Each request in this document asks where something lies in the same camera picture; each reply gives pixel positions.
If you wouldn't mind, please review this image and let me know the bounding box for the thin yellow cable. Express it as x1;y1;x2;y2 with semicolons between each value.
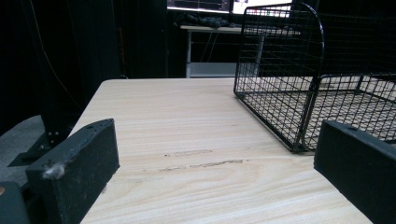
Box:
28;0;84;112

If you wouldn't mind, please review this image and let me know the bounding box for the white desk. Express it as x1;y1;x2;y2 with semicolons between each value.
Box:
179;24;303;79

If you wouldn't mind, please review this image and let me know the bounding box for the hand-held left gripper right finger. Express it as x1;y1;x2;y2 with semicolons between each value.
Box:
313;119;396;224

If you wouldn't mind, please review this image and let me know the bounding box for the black metal stand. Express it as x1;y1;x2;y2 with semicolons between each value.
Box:
7;102;82;168

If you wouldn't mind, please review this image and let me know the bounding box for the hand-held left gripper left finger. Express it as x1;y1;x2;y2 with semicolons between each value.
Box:
25;118;120;224

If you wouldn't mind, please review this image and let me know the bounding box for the dark cloth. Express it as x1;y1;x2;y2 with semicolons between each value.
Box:
174;12;242;29

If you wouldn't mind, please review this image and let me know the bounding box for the black curtain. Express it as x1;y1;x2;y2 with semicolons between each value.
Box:
0;0;169;136

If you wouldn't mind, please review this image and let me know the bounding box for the computer monitor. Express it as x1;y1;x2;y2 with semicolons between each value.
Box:
166;0;293;15

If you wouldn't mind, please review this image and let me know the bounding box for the black wire basket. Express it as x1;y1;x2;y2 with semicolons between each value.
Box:
233;2;396;154

